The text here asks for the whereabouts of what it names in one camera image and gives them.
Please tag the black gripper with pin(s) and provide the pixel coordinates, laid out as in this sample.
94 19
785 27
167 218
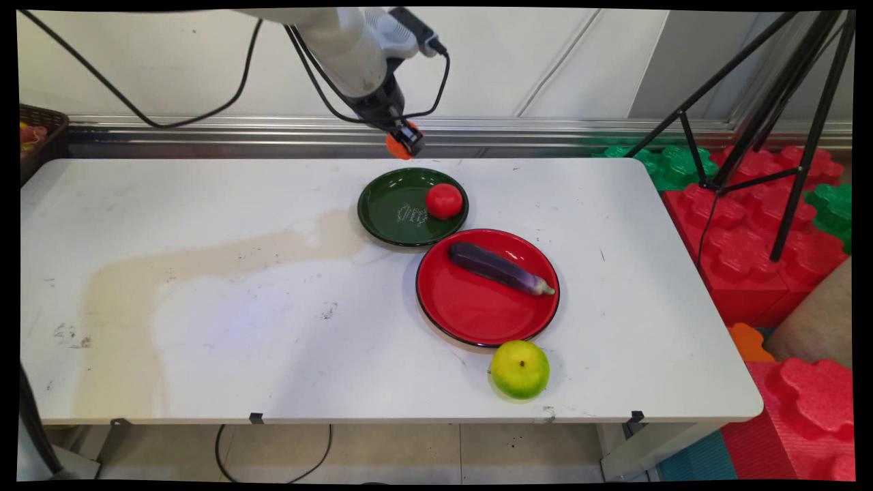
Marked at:
382 106

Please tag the orange toy fruit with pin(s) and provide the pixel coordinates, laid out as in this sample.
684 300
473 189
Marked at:
395 146

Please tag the red toy tomato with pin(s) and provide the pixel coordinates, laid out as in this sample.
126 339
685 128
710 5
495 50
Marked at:
444 201

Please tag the dark green plate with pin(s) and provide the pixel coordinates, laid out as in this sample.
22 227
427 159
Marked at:
402 218

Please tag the purple toy eggplant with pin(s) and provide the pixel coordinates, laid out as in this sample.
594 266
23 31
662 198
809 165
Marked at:
494 267

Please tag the red plate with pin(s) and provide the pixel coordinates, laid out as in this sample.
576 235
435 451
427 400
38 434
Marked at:
477 303

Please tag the yellow-green toy apple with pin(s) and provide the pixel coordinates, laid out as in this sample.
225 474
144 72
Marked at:
520 369

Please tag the green foam block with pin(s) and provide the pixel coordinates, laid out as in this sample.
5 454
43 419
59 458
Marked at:
833 211
672 167

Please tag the dark wicker basket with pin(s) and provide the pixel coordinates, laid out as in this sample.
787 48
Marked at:
51 146

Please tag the large red foam block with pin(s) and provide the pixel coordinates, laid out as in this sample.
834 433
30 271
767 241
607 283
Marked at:
743 252

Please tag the white table leg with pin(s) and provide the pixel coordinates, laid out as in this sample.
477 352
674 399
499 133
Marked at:
648 453

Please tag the orange foam piece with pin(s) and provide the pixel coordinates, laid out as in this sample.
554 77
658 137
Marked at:
749 343

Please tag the black tripod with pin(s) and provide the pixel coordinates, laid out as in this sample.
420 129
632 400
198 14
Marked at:
811 109

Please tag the teal foam mat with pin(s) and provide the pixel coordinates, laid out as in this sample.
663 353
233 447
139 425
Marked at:
696 460

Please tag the grey table leg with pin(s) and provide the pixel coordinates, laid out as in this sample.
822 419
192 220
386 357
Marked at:
75 467

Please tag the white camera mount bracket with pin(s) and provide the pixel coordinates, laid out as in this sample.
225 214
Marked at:
392 31

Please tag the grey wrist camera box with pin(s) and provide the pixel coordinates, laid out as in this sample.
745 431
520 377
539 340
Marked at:
419 31

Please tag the aluminium wall rail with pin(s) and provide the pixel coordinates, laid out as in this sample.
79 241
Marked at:
511 129

